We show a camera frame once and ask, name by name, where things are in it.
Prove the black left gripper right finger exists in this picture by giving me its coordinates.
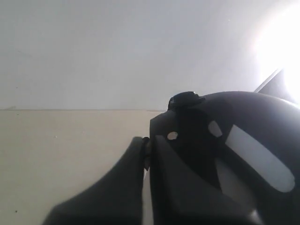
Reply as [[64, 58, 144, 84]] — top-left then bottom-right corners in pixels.
[[151, 135, 260, 225]]

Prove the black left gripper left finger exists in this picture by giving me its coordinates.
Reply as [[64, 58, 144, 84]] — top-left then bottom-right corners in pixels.
[[43, 137, 144, 225]]

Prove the black helmet with tinted visor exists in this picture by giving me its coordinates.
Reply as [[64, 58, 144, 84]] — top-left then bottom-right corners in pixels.
[[149, 91, 300, 225]]

